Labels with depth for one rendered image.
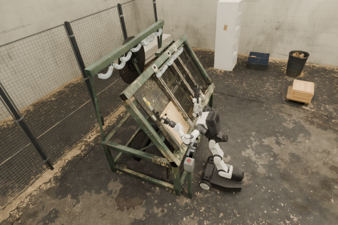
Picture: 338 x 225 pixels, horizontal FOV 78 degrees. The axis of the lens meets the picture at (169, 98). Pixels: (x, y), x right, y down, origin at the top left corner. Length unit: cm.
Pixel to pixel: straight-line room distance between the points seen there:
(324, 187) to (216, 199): 176
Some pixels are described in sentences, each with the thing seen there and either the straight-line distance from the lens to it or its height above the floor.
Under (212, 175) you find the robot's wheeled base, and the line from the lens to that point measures 378.
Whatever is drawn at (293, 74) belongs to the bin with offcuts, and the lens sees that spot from 708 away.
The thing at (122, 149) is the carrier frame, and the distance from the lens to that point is 348.
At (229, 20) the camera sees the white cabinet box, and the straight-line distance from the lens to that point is 646.
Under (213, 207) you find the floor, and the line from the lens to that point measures 371.
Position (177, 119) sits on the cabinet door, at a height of 113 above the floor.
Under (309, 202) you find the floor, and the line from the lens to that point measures 415.
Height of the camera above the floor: 331
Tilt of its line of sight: 35 degrees down
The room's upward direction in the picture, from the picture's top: 6 degrees counter-clockwise
